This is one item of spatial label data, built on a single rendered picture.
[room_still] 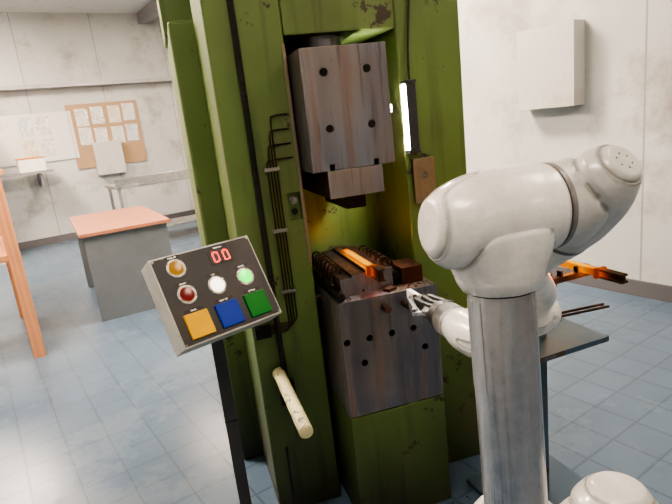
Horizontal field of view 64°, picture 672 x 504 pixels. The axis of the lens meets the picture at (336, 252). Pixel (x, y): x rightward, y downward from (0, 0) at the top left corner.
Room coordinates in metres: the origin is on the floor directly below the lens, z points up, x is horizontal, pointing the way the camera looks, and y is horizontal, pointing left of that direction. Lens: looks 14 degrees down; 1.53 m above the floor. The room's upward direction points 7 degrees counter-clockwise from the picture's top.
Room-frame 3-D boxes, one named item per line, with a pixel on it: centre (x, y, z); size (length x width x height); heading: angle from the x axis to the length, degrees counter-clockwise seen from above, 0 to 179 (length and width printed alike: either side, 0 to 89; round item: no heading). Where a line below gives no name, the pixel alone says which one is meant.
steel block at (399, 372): (2.08, -0.09, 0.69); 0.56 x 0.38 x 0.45; 15
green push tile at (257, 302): (1.60, 0.26, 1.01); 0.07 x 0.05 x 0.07; 130
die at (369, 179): (2.06, -0.04, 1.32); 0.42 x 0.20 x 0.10; 15
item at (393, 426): (2.08, -0.09, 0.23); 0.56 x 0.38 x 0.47; 15
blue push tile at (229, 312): (1.53, 0.34, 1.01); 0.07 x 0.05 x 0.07; 130
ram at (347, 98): (2.07, -0.08, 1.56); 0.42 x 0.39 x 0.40; 15
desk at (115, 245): (5.45, 2.19, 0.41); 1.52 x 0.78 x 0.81; 27
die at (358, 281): (2.06, -0.04, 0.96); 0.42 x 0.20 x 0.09; 15
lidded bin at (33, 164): (8.86, 4.70, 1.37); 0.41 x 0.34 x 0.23; 123
